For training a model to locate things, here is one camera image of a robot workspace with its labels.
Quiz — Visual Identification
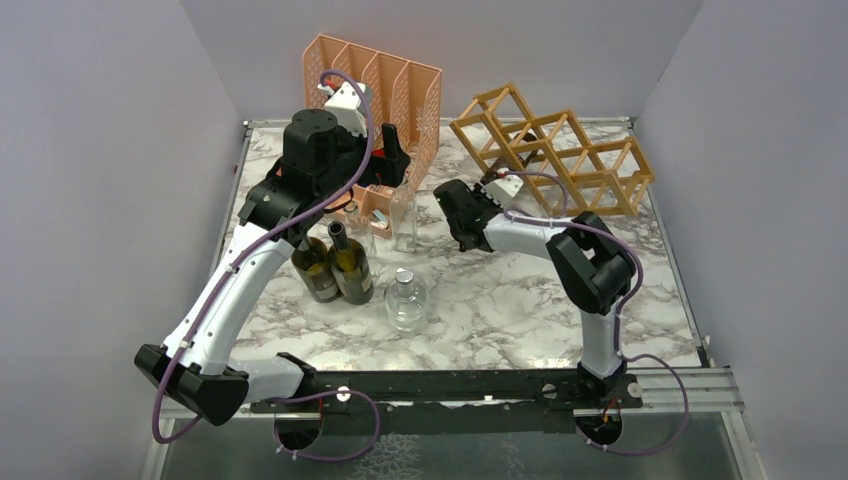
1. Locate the tall clear glass bottle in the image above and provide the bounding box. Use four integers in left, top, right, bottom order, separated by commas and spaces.
390, 179, 418, 253

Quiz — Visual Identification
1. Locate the round clear bottle with cap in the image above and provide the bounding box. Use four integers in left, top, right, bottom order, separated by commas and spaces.
384, 267, 430, 334

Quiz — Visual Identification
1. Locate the wooden wine rack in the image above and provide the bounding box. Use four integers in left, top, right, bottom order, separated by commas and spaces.
450, 82, 655, 216

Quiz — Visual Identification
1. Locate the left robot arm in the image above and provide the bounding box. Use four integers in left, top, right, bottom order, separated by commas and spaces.
134, 109, 411, 426

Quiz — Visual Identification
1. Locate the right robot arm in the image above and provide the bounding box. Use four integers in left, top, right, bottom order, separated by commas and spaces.
434, 180, 644, 407

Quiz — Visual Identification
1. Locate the small clear glass bottle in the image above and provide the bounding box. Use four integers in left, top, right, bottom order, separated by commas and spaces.
343, 200, 376, 258

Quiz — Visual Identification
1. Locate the dark wine bottle far left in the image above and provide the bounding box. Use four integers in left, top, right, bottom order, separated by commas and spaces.
291, 237, 341, 303

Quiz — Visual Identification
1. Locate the pink plastic file organizer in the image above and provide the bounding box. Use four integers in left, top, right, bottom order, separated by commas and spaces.
301, 33, 443, 240

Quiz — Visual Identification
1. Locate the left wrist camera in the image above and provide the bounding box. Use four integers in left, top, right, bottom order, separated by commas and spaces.
317, 81, 373, 137

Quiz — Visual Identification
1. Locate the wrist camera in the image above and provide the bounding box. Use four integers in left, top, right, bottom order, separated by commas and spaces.
482, 174, 524, 208
317, 81, 373, 137

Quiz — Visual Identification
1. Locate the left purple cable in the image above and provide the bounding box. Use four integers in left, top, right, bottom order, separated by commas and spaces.
150, 70, 376, 445

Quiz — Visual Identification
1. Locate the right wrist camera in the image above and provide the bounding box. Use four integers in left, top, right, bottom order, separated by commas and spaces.
482, 174, 524, 208

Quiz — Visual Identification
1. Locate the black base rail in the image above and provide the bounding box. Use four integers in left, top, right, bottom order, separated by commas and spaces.
250, 367, 643, 436

